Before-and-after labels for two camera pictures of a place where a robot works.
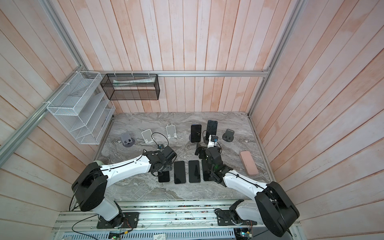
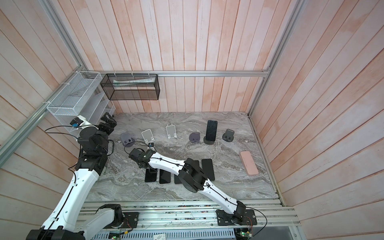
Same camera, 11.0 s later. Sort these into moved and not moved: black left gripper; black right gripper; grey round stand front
Moved: black left gripper; black right gripper
Not moved: grey round stand front
